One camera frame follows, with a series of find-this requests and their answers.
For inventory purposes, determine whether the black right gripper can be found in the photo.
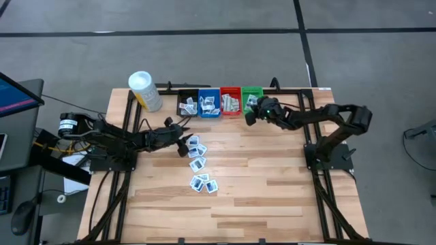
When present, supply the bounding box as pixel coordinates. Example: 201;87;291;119
245;95;283;127

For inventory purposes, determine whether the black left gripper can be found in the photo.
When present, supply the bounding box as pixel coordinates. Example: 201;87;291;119
151;116;193;158

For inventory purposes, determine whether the green plastic basket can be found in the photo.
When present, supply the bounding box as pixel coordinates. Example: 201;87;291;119
240;86;266;116

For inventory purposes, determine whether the red plastic basket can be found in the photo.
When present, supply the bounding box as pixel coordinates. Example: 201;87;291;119
219;86;243;116

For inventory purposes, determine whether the black plastic basket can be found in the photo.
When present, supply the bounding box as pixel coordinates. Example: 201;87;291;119
176;88;200;118

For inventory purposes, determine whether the blue plastic basket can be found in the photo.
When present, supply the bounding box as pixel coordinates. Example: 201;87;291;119
198;88;221;119

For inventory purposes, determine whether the white wipes canister yellow label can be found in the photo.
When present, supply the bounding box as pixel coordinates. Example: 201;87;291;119
127;70;164;113

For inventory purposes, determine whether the white paper sheet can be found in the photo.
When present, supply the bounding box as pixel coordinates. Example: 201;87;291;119
63;152;91;195

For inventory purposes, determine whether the black desk support beam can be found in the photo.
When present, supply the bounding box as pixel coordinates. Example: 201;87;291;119
29;149;92;186

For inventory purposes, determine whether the black power box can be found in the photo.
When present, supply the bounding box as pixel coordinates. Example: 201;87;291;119
35;128;61;150

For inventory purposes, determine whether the grey side desk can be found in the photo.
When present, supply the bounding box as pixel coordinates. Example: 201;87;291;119
0;78;45;173

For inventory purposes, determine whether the tilted monitor blue screen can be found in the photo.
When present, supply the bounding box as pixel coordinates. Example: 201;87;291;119
0;71;45;118

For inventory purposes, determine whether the grey stand foot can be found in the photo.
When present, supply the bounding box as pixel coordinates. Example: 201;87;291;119
404;118;436;140

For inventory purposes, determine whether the black computer mouse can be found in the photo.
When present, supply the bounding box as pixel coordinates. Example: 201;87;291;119
10;200;37;236

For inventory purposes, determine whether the black keyboard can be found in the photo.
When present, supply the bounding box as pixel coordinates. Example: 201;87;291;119
0;175;14;216

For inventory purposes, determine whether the black left wrist camera cable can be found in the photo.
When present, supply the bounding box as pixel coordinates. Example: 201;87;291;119
139;116;192;133

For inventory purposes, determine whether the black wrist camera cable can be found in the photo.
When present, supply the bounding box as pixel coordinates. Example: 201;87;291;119
139;116;192;133
275;100;311;111

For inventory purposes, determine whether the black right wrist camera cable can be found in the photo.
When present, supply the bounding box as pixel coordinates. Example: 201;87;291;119
275;100;311;111

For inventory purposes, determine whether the black aluminium table frame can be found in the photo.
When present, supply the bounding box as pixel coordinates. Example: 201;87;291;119
80;86;371;245

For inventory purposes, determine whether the black frame crossbar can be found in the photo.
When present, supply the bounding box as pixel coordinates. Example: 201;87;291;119
155;81;212;91

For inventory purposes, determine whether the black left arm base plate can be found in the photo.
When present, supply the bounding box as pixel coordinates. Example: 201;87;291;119
89;145;139;173

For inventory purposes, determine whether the black aluminium frame strut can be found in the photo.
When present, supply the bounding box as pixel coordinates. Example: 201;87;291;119
83;173;130;242
312;171;362;241

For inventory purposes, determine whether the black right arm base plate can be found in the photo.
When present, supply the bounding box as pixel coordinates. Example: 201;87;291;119
304;142;355;171

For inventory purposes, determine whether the thin black floor cable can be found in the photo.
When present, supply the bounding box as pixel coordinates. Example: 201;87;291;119
42;93;106;115

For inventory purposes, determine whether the yellow cable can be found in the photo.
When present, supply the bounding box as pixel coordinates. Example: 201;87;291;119
33;139;93;154

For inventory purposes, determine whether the black looped floor cable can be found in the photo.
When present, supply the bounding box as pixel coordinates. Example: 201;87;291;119
403;129;436;172

